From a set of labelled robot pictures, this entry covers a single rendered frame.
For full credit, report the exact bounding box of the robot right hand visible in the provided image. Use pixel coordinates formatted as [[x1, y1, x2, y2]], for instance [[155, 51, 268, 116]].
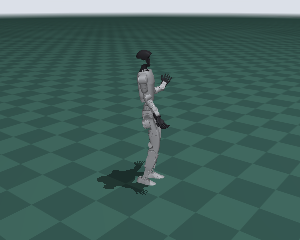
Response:
[[153, 113, 170, 129]]

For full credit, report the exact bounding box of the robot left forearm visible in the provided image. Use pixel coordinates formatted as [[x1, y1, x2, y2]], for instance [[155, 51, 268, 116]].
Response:
[[154, 81, 167, 94]]

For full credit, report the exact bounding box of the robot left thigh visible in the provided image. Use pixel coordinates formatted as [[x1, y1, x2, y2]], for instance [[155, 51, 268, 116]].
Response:
[[148, 118, 162, 148]]

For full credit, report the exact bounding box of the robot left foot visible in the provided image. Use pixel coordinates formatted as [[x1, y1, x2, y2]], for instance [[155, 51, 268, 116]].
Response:
[[146, 172, 165, 179]]

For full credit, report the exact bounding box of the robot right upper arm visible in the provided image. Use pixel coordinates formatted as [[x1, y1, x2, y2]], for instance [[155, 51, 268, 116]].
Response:
[[138, 74, 152, 101]]

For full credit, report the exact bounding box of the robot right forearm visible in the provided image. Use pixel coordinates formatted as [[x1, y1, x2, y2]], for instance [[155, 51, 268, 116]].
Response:
[[143, 96, 160, 116]]

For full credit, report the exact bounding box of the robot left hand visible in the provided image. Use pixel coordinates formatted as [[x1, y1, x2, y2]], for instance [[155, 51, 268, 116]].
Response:
[[161, 74, 172, 87]]

